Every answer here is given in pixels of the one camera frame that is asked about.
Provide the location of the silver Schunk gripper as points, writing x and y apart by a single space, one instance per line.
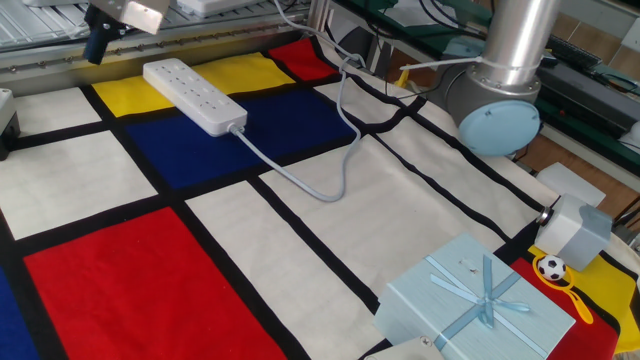
145 15

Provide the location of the white power strip with buttons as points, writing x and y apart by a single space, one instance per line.
200 97

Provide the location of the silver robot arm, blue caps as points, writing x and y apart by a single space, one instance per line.
497 130

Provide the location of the white box with black base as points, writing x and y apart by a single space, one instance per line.
6 115

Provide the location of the colour block patterned cloth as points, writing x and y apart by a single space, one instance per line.
150 280

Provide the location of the small yellow object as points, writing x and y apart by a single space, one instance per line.
403 77

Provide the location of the white paper sheet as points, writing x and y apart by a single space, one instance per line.
410 12

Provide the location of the light blue ribboned gift box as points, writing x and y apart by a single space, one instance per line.
450 310

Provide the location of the white foam pad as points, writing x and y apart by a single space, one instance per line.
567 182

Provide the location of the yellow paddle with soccer ball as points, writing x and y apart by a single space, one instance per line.
551 267

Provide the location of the grey push button box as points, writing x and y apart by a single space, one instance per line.
570 230

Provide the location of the aluminium table rail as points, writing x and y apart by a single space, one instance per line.
50 75

